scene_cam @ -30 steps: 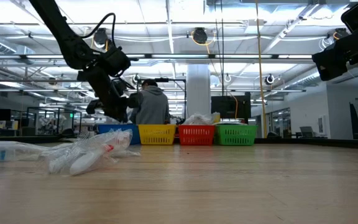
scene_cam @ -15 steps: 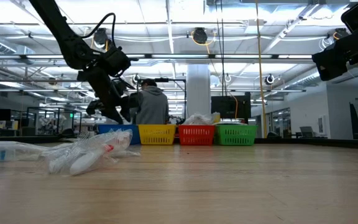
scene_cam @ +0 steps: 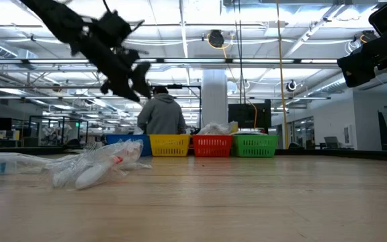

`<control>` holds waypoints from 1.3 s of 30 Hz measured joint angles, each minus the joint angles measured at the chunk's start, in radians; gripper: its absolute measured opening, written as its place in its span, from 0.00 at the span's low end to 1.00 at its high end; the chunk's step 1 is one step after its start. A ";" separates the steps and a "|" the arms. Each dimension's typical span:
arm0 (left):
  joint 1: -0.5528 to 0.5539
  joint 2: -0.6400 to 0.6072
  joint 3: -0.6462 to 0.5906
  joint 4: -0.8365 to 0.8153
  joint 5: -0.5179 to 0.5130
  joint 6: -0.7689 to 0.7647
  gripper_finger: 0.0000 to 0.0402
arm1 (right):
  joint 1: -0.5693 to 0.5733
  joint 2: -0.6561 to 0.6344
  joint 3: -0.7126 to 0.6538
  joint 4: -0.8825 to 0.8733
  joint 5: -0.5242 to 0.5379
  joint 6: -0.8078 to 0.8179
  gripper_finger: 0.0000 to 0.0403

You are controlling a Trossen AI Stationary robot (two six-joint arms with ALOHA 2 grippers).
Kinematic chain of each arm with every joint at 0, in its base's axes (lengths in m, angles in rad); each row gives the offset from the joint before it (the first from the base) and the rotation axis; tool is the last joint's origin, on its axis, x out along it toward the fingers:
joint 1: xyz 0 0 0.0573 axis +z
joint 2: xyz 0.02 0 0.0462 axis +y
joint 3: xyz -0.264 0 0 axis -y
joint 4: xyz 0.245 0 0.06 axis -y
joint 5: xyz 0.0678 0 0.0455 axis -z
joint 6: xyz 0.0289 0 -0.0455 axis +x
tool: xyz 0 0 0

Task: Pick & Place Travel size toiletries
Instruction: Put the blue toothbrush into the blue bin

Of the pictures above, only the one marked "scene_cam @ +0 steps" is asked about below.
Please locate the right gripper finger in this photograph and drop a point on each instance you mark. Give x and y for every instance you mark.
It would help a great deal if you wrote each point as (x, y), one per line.
(358, 78)
(354, 62)

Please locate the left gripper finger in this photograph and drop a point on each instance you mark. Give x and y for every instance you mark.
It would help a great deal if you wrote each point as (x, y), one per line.
(126, 90)
(141, 79)

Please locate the bagged red toothbrush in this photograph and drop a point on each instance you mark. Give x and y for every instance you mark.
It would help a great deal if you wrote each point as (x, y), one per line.
(96, 171)

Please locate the bagged white cotton balls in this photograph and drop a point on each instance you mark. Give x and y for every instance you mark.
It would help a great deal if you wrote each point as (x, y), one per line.
(217, 128)

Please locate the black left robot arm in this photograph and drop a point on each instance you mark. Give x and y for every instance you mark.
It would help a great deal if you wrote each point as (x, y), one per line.
(55, 17)

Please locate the person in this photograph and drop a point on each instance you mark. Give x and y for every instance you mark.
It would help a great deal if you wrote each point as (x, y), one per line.
(161, 114)

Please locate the blue plastic basket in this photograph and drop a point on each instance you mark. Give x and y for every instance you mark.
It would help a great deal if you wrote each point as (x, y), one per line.
(113, 139)

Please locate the grey office chair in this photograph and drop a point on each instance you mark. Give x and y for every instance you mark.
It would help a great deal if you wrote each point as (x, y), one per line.
(331, 141)

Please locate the yellow plastic basket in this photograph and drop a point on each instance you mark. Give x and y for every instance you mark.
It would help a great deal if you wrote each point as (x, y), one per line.
(169, 145)

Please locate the white building column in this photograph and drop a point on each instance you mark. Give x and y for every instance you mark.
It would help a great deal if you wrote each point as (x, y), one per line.
(214, 101)

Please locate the red plastic basket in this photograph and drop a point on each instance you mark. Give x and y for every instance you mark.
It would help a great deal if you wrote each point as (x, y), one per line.
(212, 144)

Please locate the yellow background object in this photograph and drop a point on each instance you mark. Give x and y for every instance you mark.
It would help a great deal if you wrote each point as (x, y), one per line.
(234, 127)

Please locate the black monitor on stand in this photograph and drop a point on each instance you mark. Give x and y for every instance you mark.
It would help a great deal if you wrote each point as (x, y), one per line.
(249, 116)

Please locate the green plastic basket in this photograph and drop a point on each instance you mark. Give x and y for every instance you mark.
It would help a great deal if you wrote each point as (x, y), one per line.
(254, 145)

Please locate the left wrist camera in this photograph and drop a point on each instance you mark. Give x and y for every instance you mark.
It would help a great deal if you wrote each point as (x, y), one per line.
(111, 28)

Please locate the silver ceiling duct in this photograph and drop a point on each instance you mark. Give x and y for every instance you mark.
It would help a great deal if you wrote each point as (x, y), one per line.
(316, 90)

